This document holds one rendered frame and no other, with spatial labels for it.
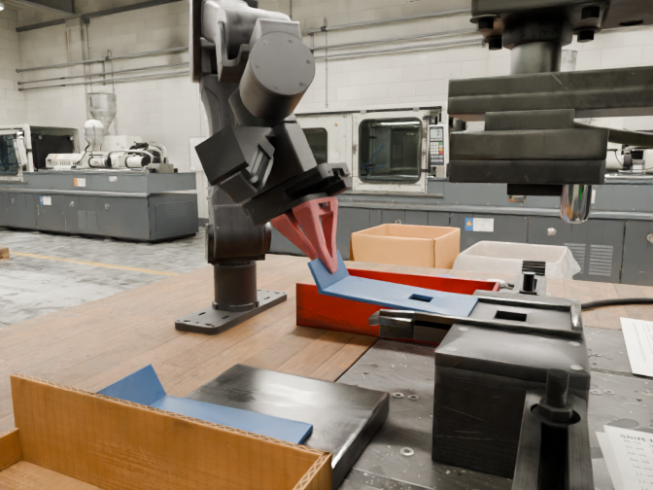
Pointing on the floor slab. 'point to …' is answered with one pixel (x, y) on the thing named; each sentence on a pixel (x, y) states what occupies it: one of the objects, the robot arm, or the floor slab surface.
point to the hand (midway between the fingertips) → (328, 265)
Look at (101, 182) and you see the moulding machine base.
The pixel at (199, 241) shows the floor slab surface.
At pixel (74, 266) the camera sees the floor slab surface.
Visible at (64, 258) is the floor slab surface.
